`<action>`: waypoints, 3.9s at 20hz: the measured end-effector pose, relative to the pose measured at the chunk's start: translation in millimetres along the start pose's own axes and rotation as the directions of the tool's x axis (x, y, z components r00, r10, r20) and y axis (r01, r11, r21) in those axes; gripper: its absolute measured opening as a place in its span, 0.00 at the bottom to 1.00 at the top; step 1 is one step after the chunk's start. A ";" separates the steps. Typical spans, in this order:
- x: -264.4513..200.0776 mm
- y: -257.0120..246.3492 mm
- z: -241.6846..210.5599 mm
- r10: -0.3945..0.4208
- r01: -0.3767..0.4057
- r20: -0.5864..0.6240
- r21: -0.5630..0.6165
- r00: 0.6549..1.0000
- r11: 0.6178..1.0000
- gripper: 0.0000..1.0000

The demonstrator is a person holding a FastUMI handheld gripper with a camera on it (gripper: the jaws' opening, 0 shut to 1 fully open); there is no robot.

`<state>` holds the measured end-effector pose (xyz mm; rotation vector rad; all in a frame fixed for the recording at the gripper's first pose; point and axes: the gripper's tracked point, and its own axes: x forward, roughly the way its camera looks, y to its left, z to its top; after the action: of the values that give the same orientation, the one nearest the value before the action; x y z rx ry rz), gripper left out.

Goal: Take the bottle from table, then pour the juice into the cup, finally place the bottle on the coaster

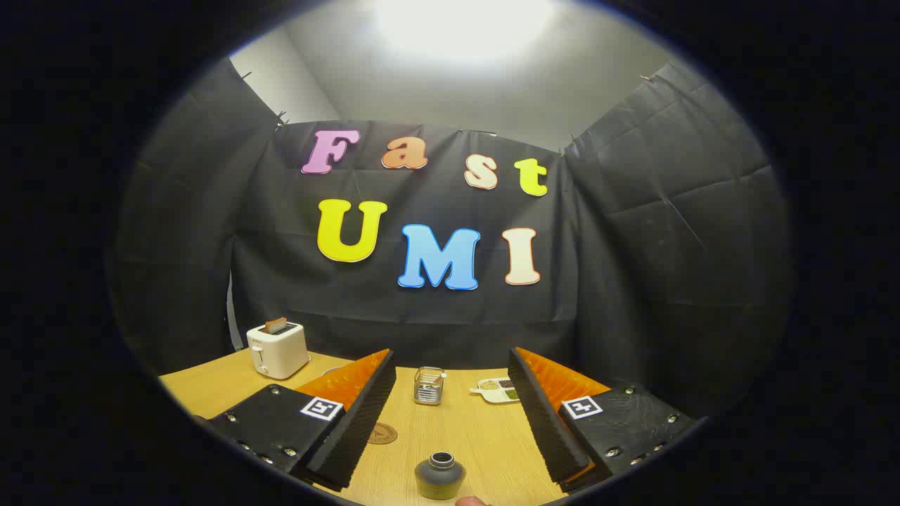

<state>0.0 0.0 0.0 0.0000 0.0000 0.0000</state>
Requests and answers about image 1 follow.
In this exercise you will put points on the silver bottle with green label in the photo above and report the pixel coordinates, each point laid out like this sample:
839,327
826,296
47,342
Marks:
439,476

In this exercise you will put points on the brown toast slice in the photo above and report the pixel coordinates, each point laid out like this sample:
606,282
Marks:
275,325

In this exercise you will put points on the wooden table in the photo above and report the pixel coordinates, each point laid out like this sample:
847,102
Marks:
478,436

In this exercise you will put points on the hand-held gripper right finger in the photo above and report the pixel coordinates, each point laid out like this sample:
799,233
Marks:
545,422

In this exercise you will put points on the white divided spice dish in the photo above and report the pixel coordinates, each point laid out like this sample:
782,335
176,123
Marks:
498,390

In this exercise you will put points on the white toaster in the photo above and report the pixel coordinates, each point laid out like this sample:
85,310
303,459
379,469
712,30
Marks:
280,351

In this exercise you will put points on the round brown coaster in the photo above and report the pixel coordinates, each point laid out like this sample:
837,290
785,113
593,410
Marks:
383,433

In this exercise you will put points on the black backdrop cloth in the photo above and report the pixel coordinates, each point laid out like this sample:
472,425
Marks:
633,267

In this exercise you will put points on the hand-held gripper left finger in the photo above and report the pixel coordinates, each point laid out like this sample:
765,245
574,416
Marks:
355,422

